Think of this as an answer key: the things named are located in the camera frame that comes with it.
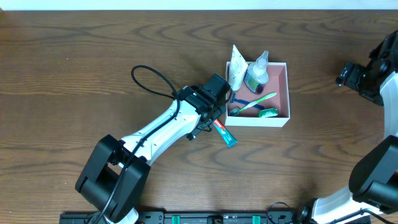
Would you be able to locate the clear pump soap bottle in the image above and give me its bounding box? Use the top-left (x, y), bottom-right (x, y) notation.
top-left (244, 50), bottom-right (269, 95)

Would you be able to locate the teal Colgate toothpaste tube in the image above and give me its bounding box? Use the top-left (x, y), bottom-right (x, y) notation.
top-left (213, 119), bottom-right (237, 147)

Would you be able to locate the white lotion tube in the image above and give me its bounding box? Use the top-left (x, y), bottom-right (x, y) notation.
top-left (228, 45), bottom-right (248, 91)

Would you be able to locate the white box pink interior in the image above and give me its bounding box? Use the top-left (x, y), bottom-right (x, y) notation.
top-left (224, 62), bottom-right (290, 128)

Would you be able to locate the blue disposable razor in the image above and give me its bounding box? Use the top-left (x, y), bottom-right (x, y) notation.
top-left (229, 93), bottom-right (265, 110)

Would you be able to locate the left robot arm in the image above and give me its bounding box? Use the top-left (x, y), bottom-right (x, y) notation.
top-left (75, 74), bottom-right (231, 223)

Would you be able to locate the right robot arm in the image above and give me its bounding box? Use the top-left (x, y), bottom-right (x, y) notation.
top-left (294, 32), bottom-right (397, 223)

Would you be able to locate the green white soap box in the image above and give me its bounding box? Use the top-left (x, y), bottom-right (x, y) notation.
top-left (258, 108), bottom-right (279, 118)

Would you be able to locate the green white toothbrush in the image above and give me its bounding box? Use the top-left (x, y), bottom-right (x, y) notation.
top-left (228, 92), bottom-right (277, 116)

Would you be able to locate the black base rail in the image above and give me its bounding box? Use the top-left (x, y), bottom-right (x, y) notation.
top-left (58, 210), bottom-right (371, 224)

